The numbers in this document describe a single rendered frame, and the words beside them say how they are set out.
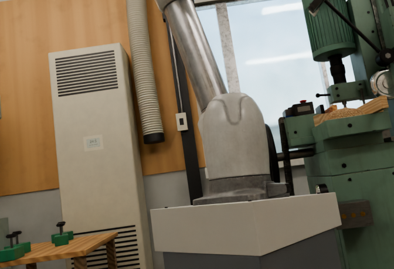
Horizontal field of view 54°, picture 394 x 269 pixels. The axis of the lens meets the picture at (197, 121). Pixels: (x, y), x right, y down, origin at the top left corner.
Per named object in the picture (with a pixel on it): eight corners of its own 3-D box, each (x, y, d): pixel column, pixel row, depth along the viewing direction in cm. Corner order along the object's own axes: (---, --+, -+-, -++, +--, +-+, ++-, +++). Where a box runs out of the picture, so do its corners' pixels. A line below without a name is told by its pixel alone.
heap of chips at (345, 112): (321, 123, 141) (319, 113, 141) (360, 118, 140) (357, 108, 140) (327, 120, 132) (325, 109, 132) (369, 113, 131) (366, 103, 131)
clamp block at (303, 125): (284, 142, 168) (280, 122, 169) (315, 138, 167) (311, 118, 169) (289, 139, 153) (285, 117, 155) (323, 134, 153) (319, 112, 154)
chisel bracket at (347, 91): (330, 108, 164) (326, 88, 165) (363, 102, 163) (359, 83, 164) (335, 104, 156) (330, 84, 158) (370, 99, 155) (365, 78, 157)
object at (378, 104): (335, 129, 175) (333, 121, 175) (340, 129, 175) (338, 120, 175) (382, 108, 121) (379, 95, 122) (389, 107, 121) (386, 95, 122)
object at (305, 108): (282, 122, 168) (281, 109, 169) (308, 118, 167) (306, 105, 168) (287, 117, 155) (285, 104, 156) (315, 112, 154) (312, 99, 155)
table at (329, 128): (278, 153, 190) (276, 140, 191) (340, 143, 188) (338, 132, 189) (301, 141, 130) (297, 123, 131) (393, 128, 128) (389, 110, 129)
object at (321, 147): (304, 157, 178) (302, 148, 178) (349, 150, 176) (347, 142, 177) (325, 150, 138) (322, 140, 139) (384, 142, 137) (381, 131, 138)
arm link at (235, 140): (206, 179, 89) (197, 88, 94) (208, 182, 107) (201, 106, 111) (276, 173, 89) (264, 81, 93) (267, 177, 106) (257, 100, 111)
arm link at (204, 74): (216, 182, 107) (217, 185, 129) (271, 162, 107) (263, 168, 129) (133, -48, 123) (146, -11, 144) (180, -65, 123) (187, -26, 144)
